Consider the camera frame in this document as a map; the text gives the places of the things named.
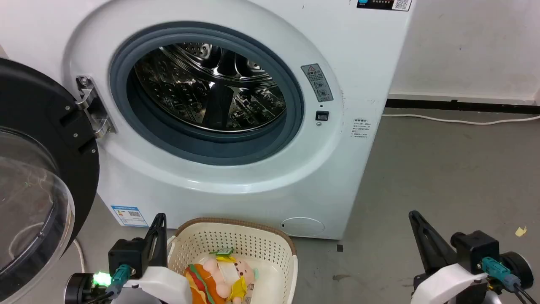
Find black glass washing machine door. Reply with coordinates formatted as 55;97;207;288
0;57;100;304

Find steel washing machine drum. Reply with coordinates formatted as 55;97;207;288
134;42;287;132

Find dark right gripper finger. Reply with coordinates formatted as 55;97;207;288
415;213;459;273
408;210;432;276

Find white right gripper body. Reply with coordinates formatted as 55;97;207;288
411;263;490;304

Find white front-load washing machine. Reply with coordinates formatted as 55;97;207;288
0;0;414;241

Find dark QR code sticker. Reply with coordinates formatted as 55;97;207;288
356;0;412;11

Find plush hamburger toy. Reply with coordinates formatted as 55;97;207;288
184;264;226;304

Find cream plastic laundry basket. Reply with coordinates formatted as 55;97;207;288
167;218;298;304

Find thin white hose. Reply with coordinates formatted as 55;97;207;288
74;239;86;273

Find grey rubber door gasket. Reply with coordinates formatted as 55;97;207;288
110;27;305;165

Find small white text sticker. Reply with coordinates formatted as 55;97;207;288
352;118;371;139

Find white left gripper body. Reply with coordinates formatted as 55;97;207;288
127;265;193;304

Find black wall baseboard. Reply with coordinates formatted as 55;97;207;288
386;98;540;114

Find teal left camera cable plug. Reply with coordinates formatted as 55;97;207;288
109;264;132;296

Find pink plush doll yellow clothes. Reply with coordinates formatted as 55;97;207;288
202;248;259;304

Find oval drain filter cover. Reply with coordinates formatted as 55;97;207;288
281;217;325;237

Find long white floor cable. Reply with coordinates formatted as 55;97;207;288
382;113;540;125

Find teal camera cable plug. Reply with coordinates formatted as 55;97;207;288
481;257;523;293
109;264;132;296

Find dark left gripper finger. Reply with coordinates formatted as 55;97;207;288
154;213;168;268
143;228;157;269

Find grey warning sticker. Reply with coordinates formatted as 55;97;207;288
301;63;334;103

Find teal right camera cable plug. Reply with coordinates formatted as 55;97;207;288
481;257;523;293

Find blue energy label sticker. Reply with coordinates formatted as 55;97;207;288
111;205;149;228

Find chrome door hinge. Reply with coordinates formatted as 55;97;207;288
76;76;116;139

